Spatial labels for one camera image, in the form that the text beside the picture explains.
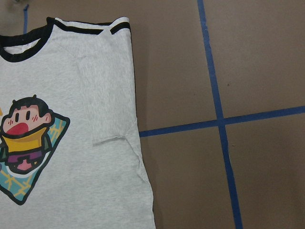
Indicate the grey cartoon print t-shirt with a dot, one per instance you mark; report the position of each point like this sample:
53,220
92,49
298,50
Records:
70,152

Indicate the blue tape line lengthwise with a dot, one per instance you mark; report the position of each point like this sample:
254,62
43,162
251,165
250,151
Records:
220,118
25,16

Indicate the blue tape line crosswise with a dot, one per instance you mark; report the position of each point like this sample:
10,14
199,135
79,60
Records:
225,121

